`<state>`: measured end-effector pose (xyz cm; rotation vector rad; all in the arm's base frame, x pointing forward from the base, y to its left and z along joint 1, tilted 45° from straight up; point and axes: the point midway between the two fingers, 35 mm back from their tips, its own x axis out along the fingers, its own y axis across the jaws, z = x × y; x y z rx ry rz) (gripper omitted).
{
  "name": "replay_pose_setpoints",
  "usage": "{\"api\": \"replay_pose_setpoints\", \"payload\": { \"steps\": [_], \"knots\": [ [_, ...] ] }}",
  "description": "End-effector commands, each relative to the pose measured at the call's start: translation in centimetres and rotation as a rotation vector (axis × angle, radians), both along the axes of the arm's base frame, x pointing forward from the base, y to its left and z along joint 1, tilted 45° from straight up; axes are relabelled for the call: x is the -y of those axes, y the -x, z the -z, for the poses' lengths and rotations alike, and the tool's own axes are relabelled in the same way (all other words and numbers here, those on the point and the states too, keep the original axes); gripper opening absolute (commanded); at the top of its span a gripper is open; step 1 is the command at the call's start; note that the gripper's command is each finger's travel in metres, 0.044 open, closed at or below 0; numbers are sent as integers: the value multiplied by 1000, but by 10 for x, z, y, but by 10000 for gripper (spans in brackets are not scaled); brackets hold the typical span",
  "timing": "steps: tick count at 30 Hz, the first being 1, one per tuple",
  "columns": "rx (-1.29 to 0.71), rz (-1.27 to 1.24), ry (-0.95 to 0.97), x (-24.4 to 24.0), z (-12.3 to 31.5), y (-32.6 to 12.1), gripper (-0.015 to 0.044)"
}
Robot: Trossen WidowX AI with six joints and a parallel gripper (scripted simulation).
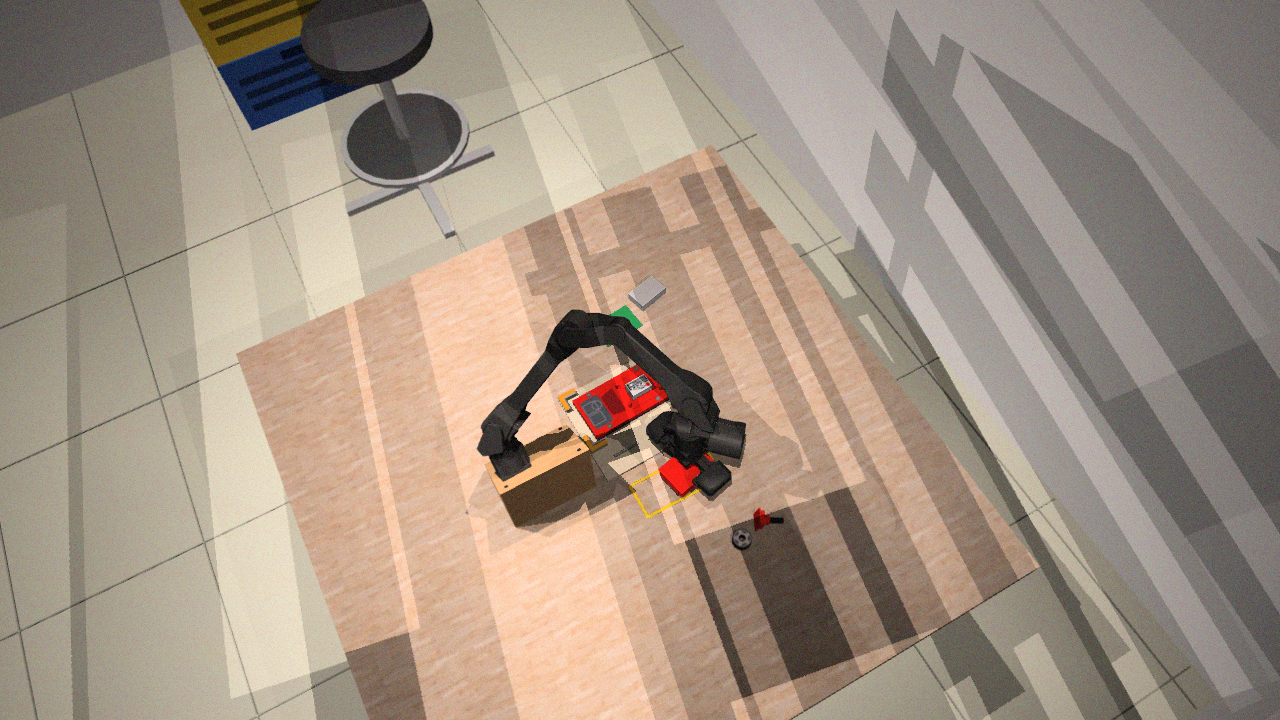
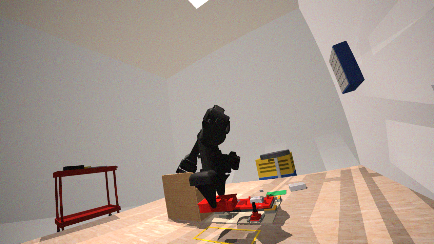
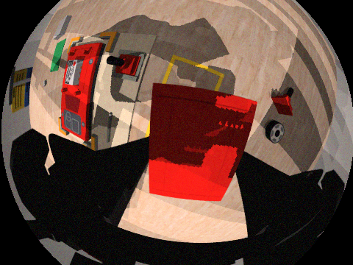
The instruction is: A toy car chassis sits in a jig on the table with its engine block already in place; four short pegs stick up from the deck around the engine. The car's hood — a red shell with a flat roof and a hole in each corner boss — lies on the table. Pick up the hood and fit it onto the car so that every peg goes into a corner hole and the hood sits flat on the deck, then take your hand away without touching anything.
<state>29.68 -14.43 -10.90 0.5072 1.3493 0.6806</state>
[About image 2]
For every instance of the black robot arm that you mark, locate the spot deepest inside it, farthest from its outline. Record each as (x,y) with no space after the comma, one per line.
(215,126)

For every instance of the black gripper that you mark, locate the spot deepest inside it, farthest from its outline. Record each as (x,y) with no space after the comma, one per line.
(210,180)

